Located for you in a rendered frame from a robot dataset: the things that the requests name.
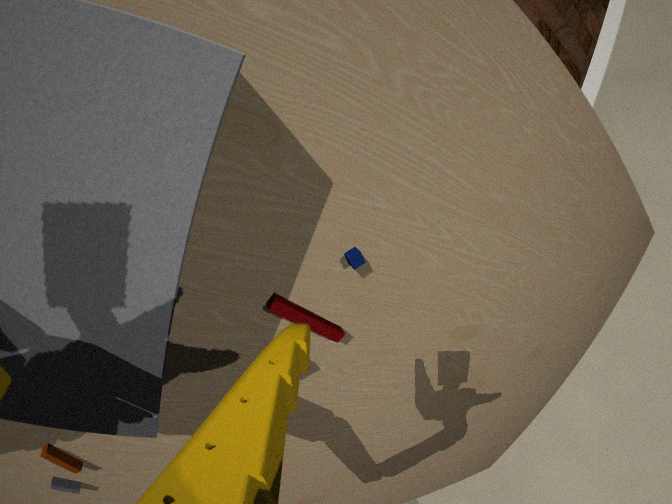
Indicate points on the grey rod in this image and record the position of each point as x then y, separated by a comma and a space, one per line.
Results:
65, 485

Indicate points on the dark red long bar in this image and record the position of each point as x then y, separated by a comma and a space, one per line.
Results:
297, 314

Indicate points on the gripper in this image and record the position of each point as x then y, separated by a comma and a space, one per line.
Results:
236, 455

